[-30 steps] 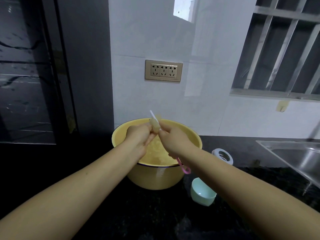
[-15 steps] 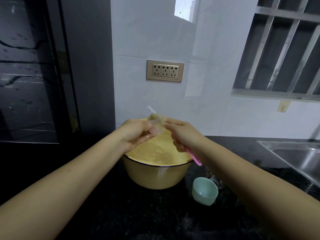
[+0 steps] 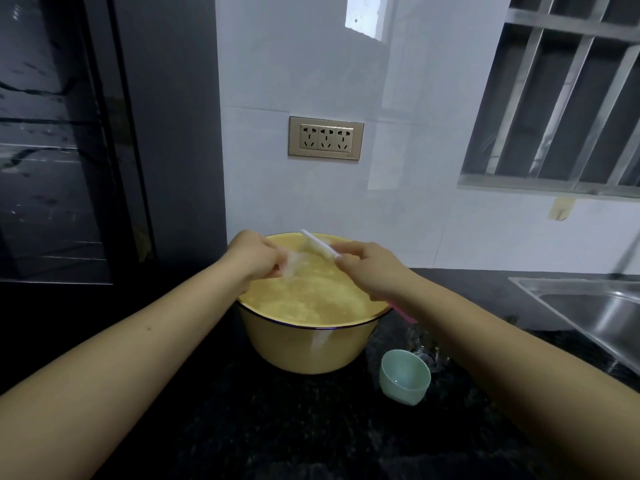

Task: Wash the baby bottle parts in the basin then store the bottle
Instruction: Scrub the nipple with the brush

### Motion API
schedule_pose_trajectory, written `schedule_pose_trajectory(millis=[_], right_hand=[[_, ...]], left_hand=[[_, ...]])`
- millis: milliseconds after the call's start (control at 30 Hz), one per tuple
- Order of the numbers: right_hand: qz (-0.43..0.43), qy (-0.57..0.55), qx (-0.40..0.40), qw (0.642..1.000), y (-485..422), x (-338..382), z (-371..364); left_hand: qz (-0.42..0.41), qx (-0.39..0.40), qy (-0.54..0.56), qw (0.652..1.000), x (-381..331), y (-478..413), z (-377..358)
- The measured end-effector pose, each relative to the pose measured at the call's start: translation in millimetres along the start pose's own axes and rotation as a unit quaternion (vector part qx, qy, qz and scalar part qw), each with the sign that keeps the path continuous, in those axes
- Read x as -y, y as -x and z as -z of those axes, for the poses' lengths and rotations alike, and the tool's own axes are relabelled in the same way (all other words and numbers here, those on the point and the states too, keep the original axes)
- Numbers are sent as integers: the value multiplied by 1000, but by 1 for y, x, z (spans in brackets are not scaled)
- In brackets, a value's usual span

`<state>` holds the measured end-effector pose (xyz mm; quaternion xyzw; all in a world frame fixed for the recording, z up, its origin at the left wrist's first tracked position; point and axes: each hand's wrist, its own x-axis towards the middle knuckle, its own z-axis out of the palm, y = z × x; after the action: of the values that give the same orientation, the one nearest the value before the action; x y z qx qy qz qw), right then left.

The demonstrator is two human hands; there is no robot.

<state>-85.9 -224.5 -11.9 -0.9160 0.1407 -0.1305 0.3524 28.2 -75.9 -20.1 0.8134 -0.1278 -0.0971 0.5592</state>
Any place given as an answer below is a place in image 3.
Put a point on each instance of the person's right hand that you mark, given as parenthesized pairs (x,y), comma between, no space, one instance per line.
(377,272)

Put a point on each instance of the person's left hand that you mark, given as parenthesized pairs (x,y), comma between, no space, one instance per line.
(250,254)

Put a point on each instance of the person's right fingers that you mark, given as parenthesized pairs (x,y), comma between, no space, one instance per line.
(350,263)

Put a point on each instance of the person's left fingers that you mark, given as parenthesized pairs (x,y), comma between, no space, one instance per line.
(275,262)

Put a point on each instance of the clear plastic zip bag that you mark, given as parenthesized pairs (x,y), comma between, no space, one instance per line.
(320,246)

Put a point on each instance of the person's left forearm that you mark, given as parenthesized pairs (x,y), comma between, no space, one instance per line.
(125,364)

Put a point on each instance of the person's right forearm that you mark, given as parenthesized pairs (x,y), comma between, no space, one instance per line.
(510,379)

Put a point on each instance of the pale yellow batter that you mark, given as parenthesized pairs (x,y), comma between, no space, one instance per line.
(310,299)

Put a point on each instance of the pink utensil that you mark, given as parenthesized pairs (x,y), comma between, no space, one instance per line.
(404,313)

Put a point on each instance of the yellow enamel basin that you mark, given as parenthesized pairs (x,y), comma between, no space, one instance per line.
(305,347)

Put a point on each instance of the clear glass item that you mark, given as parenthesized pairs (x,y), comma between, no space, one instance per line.
(429,355)

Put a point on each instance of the pale green cup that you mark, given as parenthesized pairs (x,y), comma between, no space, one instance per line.
(404,377)

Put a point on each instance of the black glass-door refrigerator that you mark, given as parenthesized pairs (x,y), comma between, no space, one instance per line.
(75,144)

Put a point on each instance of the stainless steel sink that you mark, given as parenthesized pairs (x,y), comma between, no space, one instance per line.
(590,309)

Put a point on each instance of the window with metal bars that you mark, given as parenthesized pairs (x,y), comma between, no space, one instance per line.
(550,94)

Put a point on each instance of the gold triple wall socket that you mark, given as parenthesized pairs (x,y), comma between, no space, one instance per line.
(326,138)

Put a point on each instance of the beige wall hook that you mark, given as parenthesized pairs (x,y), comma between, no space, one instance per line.
(561,209)

